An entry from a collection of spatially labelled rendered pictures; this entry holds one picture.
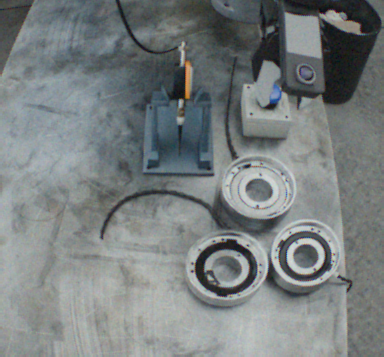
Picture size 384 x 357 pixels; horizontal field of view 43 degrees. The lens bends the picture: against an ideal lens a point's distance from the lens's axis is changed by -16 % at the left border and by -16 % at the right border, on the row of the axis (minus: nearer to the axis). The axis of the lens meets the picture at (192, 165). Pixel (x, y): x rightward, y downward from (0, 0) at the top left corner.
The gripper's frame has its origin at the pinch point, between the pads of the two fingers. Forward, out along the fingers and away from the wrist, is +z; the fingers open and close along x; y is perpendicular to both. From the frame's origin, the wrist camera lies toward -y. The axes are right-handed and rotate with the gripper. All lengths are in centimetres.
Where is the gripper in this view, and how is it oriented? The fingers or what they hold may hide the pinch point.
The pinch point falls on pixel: (283, 104)
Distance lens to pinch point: 70.0
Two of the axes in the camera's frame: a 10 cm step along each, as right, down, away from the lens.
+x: -10.0, -0.4, -0.4
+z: -0.6, 5.8, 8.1
